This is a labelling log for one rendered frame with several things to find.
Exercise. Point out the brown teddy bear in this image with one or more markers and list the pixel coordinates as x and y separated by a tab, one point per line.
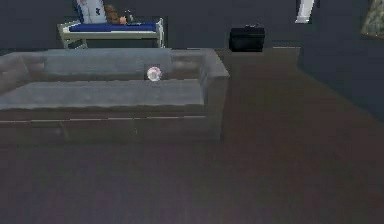
112	15

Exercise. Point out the white blue pillow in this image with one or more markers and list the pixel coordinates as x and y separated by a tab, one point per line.
90	11

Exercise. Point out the pink white ball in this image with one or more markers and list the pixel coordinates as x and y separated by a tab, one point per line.
154	73

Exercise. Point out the grey sofa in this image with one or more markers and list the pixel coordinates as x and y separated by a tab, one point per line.
100	96

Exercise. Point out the white bed with blue mattress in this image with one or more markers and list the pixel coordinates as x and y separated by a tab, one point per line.
113	30

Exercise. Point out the small dark object with orange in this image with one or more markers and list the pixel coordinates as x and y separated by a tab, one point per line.
126	18

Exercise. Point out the white window strip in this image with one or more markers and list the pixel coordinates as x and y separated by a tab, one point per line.
305	10

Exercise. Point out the framed wall picture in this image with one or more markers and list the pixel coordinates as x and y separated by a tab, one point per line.
375	18

